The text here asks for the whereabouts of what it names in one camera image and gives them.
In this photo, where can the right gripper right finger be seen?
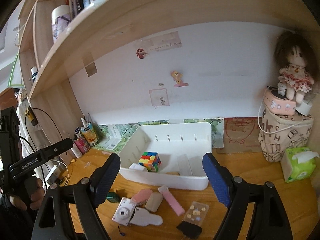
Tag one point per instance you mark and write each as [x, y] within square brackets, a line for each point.
[220, 179]

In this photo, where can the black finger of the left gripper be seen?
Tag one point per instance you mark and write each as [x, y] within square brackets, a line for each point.
[45, 154]

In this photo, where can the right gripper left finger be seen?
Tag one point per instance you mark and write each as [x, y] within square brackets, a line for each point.
[102, 179]

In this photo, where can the small dark green box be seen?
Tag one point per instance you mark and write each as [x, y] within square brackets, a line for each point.
[113, 197]

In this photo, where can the white toy camera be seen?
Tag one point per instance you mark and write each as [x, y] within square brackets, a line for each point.
[124, 211]

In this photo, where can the clear sticker card pack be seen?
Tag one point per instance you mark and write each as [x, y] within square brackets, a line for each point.
[196, 213]

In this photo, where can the pink oval compact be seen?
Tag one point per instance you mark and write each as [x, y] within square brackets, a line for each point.
[141, 197]

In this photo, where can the round gold metal tin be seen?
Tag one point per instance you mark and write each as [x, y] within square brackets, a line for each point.
[173, 173]

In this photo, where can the multicolour puzzle cube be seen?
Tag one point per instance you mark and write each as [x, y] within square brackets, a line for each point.
[151, 161]

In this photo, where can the pink comb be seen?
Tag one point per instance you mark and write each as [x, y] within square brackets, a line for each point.
[172, 201]

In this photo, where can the white paddle shaped mirror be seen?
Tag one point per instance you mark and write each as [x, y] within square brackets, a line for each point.
[142, 217]

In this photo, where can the beige soap block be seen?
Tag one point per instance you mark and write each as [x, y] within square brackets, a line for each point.
[154, 202]

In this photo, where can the black plug adapter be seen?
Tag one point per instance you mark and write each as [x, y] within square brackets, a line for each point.
[189, 230]

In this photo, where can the person's left hand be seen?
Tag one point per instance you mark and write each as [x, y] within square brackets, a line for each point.
[31, 201]

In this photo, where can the pink small carton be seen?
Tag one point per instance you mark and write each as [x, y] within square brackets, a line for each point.
[82, 145]

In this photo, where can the white plastic bottle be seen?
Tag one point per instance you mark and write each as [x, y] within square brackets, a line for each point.
[76, 151]

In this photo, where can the green leaf pattern paper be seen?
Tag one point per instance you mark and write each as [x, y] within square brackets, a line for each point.
[114, 137]

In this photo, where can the brown cartoon cardboard sheet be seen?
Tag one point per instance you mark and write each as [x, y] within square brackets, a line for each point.
[240, 135]

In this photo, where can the orange juice carton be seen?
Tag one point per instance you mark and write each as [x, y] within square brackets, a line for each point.
[90, 134]

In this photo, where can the white plastic storage bin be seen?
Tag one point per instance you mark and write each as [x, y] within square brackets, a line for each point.
[168, 153]

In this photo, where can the beige printed fabric bag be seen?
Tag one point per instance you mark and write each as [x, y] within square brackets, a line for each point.
[280, 132]

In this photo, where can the green tissue pack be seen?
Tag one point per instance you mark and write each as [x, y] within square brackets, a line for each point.
[298, 163]

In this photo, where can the pink oval case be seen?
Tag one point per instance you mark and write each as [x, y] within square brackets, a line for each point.
[278, 104]

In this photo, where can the brown haired rag doll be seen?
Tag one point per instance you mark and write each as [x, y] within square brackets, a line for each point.
[298, 69]

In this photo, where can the white patterned cylinder container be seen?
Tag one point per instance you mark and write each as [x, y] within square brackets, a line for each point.
[61, 18]

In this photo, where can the pink framed wall drawing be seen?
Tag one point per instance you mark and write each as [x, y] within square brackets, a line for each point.
[159, 97]

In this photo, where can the yellow pony wall sticker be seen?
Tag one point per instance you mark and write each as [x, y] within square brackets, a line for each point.
[177, 77]

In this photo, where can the red wall sticker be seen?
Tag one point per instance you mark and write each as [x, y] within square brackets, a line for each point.
[141, 53]

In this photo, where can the taped paper wall note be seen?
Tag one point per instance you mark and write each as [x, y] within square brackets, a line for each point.
[159, 43]

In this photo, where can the wooden wall shelf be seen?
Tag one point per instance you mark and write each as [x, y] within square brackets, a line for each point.
[109, 24]

